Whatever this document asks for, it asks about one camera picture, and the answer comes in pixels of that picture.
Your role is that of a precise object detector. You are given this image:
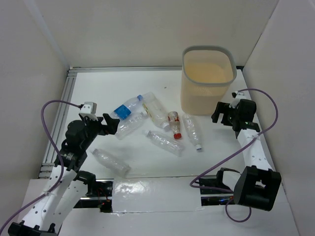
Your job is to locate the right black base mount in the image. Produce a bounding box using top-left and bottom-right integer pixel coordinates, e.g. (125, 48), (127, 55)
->
(190, 168), (241, 206)

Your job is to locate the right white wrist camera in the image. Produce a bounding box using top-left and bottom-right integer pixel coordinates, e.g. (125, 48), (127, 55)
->
(229, 91), (246, 109)

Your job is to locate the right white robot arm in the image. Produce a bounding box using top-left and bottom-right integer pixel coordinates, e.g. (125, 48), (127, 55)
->
(211, 99), (282, 211)

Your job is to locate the beige mesh waste bin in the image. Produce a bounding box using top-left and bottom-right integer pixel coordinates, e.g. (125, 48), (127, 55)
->
(181, 45), (237, 116)

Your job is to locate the aluminium frame rail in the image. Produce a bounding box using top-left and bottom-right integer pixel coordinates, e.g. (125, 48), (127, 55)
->
(52, 66), (240, 178)

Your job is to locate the clear ribbed bottle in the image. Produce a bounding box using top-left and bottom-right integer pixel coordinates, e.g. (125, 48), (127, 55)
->
(144, 130), (184, 156)

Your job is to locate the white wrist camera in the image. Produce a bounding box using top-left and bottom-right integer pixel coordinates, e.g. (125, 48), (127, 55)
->
(80, 102), (97, 116)
(229, 91), (246, 109)

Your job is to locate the blue label plastic bottle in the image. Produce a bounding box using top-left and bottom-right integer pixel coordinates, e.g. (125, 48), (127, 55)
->
(110, 95), (143, 120)

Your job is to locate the large clear square bottle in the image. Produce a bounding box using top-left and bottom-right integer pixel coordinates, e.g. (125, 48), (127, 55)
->
(141, 92), (170, 131)

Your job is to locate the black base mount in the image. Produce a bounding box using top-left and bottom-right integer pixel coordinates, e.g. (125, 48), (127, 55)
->
(74, 179), (113, 213)
(190, 168), (241, 206)

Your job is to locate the red cap small bottle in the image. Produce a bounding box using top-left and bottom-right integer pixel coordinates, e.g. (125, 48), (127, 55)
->
(168, 111), (182, 140)

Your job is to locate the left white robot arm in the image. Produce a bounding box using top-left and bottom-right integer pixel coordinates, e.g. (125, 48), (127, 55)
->
(8, 114), (120, 236)

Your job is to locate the clear bottle blue ring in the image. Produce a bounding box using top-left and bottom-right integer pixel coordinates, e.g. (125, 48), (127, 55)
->
(182, 114), (204, 152)

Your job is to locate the glossy white tape sheet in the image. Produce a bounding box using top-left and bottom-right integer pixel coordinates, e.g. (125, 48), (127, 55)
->
(112, 177), (203, 213)

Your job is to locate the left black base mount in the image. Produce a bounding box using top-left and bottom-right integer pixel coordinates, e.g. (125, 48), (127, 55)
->
(74, 179), (113, 213)

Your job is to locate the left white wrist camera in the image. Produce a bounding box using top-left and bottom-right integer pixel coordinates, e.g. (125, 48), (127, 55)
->
(80, 102), (97, 116)

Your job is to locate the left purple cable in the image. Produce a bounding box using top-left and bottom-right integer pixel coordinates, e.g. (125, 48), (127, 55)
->
(0, 99), (84, 232)

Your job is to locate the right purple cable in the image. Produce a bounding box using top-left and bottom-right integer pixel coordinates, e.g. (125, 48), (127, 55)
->
(189, 88), (279, 223)

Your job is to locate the purple cable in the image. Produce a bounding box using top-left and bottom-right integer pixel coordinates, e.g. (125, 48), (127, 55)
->
(189, 88), (279, 223)
(0, 99), (84, 232)

